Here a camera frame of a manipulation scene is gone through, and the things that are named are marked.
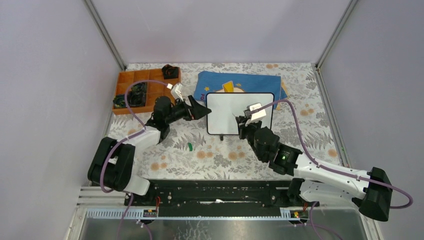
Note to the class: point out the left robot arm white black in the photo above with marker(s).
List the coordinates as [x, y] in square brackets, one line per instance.
[112, 164]

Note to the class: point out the slotted grey cable duct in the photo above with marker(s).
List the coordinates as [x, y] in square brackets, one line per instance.
[262, 213]

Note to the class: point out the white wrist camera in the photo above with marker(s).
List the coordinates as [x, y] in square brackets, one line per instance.
[254, 114]
[176, 91]

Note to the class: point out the blue cartoon print cloth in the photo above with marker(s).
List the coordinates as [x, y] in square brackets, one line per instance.
[214, 82]

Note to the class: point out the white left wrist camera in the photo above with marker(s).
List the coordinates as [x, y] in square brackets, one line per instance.
[176, 91]

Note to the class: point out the aluminium frame post left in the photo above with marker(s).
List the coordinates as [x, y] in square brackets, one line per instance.
[118, 60]

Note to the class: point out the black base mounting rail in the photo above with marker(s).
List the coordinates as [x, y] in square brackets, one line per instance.
[222, 194]

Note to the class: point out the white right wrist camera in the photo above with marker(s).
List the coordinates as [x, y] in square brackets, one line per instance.
[254, 114]

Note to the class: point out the aluminium frame post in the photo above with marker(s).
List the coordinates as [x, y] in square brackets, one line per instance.
[317, 67]
[118, 60]

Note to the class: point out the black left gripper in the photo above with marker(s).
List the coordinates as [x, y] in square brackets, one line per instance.
[196, 111]

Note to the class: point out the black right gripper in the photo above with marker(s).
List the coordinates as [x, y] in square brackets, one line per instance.
[243, 127]

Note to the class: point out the black rolled sock middle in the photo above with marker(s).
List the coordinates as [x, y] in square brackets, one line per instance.
[136, 99]

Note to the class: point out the blue green rolled sock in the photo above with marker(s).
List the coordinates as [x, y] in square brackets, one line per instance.
[121, 101]

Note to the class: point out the dark rolled sock with orange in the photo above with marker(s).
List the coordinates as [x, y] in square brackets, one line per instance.
[170, 72]

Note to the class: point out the aluminium frame post right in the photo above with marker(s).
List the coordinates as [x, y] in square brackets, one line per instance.
[317, 67]

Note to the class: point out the white board with black frame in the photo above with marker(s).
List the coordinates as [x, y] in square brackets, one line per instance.
[226, 106]

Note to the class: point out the wooden compartment tray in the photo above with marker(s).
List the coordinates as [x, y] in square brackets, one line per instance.
[156, 87]

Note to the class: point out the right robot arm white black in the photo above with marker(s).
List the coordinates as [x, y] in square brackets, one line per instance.
[368, 190]

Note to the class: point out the dark rolled sock with green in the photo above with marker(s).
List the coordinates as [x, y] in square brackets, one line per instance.
[139, 88]

